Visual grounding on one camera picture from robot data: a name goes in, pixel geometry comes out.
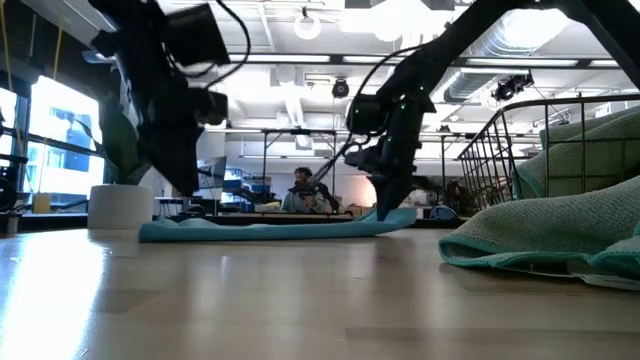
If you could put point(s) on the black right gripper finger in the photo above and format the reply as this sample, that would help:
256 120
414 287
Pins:
404 187
382 197

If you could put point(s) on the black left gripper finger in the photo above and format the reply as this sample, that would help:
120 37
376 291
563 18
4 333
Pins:
170 160
192 160

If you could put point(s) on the teal textured microfiber towel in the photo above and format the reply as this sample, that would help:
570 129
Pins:
270 231

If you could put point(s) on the pale green microfiber towel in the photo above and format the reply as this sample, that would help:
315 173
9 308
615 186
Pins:
600 145
540 230

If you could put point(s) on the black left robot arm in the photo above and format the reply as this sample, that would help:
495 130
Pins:
130 30

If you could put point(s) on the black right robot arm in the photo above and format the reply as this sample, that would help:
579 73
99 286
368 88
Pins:
500 30

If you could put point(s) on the potted snake plant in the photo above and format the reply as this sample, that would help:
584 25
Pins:
120 165

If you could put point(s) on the round black ceiling fixture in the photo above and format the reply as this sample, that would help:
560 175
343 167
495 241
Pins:
340 89

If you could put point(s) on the person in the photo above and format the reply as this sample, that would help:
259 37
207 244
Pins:
305 192

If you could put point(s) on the black-legged background table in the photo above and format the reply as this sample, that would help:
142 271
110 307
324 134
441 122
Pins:
300 131

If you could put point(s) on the bright window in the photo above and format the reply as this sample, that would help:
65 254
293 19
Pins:
65 115

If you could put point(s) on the long ceiling light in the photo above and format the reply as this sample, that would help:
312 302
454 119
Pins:
280 58
525 62

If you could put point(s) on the yellow container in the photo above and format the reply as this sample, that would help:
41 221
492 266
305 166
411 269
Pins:
42 203

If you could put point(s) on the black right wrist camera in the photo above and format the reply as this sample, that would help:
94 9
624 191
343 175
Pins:
365 115

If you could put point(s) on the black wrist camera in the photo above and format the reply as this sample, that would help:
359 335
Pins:
197 35
365 115

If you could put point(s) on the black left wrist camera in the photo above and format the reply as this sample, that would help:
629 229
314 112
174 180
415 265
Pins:
197 35

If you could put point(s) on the black ceiling-mounted camera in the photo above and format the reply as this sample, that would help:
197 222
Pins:
510 87

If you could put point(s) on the silver ceiling ventilation duct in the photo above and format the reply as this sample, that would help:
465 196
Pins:
500 35

